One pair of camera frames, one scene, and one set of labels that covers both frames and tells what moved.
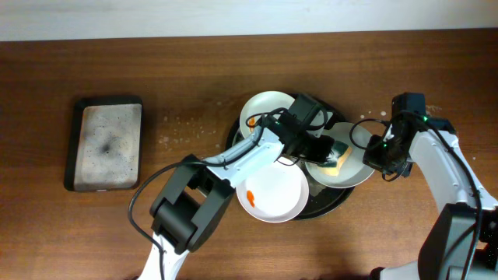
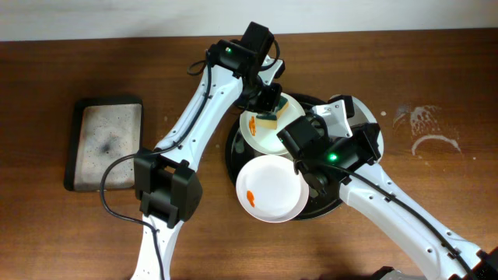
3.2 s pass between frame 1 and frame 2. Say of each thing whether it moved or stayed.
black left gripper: moved
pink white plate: stayed
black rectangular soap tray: stayed
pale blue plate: moved
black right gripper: moved
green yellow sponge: moved
